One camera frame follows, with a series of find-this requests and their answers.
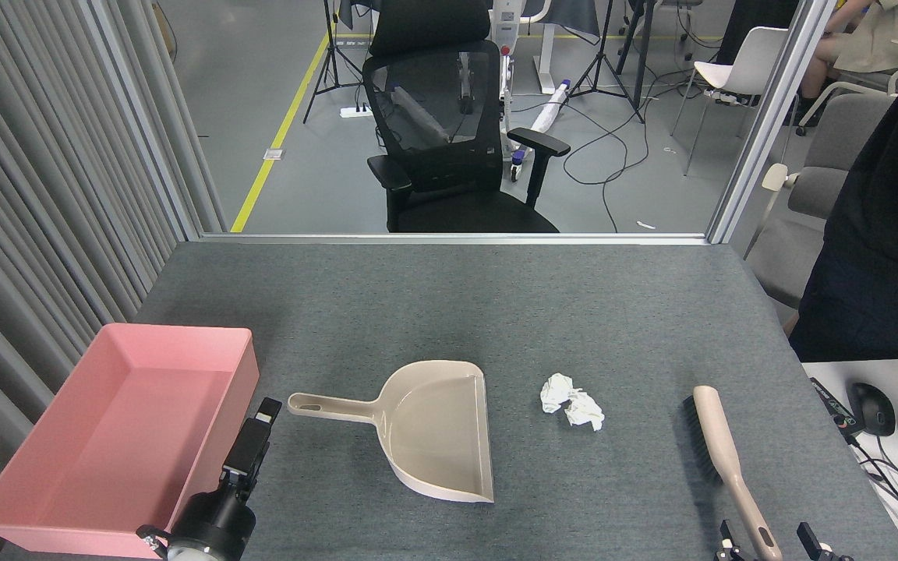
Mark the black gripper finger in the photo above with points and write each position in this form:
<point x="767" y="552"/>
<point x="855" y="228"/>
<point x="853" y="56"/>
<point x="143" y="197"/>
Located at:
<point x="726" y="549"/>
<point x="815" y="552"/>

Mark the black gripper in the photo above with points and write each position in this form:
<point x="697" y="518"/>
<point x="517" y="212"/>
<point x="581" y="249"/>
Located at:
<point x="211" y="526"/>

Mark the beige brush with black bristles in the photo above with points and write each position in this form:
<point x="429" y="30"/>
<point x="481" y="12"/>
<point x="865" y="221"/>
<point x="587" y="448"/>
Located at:
<point x="718" y="436"/>

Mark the beige plastic dustpan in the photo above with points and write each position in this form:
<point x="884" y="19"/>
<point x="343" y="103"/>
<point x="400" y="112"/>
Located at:
<point x="433" y="436"/>

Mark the pink plastic bin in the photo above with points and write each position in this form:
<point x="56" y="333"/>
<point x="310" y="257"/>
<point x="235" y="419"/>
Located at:
<point x="106" y="460"/>

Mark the black labelled device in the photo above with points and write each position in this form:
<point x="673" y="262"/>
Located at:
<point x="831" y="401"/>

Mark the black computer mouse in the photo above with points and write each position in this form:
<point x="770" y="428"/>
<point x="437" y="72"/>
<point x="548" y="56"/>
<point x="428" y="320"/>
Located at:
<point x="870" y="409"/>

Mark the metal floor outlet plate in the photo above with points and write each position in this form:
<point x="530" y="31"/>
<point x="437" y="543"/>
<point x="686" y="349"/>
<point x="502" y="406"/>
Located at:
<point x="273" y="153"/>

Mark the standing person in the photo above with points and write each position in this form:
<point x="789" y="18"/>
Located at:
<point x="878" y="257"/>

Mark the grey ribbed curtain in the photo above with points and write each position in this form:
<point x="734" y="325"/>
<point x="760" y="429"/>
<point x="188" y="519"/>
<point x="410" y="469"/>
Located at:
<point x="28" y="195"/>

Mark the white power strip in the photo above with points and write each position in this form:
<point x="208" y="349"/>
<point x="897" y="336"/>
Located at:
<point x="355" y="111"/>

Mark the black mesh office chair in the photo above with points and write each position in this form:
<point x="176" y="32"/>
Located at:
<point x="449" y="156"/>

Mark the grey upholstered chair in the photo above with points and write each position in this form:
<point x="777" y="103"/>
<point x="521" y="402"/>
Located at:
<point x="815" y="195"/>

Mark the black tripod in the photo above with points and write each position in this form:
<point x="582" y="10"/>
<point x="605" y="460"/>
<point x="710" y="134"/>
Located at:
<point x="597" y="62"/>
<point x="332" y="54"/>

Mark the white stand on wheels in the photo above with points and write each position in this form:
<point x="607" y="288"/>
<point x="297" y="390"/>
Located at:
<point x="505" y="31"/>

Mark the white plastic chair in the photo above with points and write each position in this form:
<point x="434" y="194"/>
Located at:
<point x="753" y="54"/>

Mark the seated person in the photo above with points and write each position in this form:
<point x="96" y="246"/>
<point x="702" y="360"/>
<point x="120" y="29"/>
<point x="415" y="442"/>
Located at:
<point x="878" y="39"/>

